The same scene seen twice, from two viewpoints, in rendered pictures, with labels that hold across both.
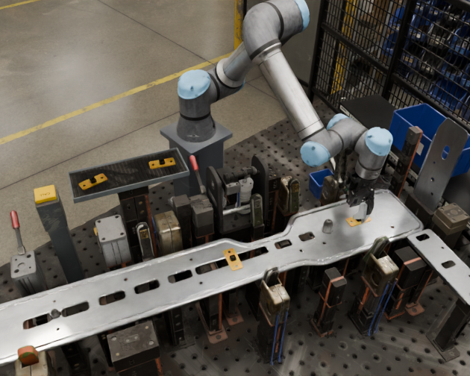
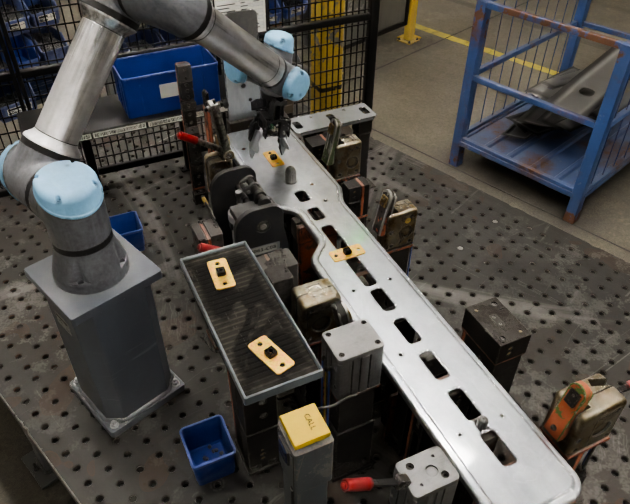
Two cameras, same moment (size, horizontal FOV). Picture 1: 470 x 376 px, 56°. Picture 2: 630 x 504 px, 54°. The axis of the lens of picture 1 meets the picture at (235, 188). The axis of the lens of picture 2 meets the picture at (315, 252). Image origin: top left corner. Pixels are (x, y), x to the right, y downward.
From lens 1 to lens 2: 1.51 m
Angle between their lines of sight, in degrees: 66
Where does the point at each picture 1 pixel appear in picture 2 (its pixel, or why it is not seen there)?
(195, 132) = (120, 253)
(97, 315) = (466, 375)
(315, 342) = not seen: hidden behind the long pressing
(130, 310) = (449, 341)
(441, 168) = not seen: hidden behind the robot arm
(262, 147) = not seen: outside the picture
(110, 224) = (347, 339)
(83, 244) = not seen: outside the picture
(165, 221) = (316, 292)
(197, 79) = (73, 173)
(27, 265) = (430, 460)
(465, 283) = (353, 113)
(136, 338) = (494, 316)
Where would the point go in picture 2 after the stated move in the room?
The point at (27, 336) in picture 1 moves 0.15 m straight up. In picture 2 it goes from (526, 450) to (547, 398)
